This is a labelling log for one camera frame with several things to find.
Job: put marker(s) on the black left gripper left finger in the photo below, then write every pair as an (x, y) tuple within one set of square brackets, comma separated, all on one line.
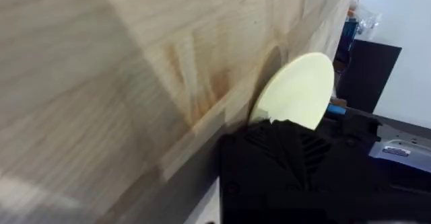
[(259, 170)]

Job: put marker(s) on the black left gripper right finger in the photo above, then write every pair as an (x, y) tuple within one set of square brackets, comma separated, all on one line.
[(320, 170)]

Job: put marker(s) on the pale yellow plate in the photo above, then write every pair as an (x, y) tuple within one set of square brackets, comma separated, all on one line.
[(298, 89)]

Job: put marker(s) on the blue bar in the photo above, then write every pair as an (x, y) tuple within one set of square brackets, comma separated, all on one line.
[(336, 109)]

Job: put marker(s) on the black flat panel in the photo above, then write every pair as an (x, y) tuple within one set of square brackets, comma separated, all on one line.
[(368, 76)]

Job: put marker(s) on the clear plastic bag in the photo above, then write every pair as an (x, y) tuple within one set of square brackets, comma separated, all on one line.
[(368, 22)]

